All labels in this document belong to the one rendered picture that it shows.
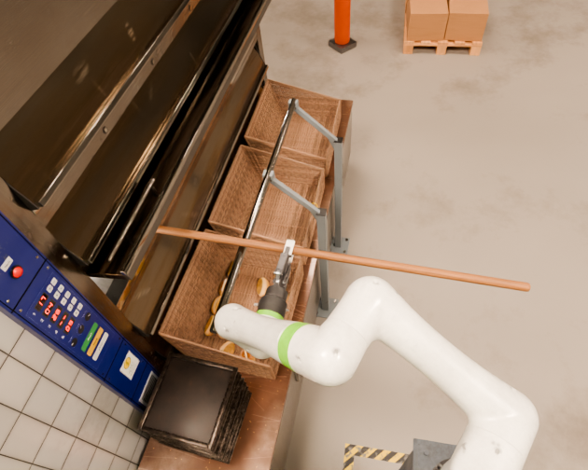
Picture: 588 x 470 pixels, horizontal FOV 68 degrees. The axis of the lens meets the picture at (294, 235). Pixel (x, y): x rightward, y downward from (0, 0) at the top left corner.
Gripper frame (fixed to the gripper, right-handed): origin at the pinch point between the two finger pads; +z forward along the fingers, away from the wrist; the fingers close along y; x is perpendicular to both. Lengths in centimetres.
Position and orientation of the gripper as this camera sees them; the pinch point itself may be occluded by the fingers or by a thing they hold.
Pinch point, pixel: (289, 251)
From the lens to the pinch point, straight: 156.5
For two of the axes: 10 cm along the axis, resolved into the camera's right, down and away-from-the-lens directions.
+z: 2.3, -7.9, 5.6
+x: 9.7, 1.4, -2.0
